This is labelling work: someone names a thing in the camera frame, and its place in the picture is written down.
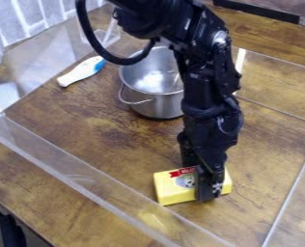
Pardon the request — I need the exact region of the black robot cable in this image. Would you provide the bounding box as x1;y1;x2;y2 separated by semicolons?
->
73;0;157;67

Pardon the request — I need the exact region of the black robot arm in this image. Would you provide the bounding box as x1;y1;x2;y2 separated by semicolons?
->
109;0;244;202

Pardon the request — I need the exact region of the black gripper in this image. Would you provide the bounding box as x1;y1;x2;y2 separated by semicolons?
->
176;96;244;202

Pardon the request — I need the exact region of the yellow butter block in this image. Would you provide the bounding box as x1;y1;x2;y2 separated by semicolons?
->
152;165;233;206

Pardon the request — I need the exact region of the clear acrylic barrier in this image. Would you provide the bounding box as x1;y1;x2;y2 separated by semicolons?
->
0;11;305;247

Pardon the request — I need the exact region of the black bar at table edge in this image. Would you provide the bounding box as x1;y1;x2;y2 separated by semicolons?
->
211;0;299;24

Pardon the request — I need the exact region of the black table leg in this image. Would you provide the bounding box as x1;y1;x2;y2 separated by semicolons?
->
0;212;26;247

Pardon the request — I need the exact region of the white curtain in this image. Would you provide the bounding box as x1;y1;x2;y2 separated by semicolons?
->
0;0;106;75

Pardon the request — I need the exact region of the stainless steel pot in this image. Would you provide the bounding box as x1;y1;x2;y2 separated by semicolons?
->
117;46;183;119

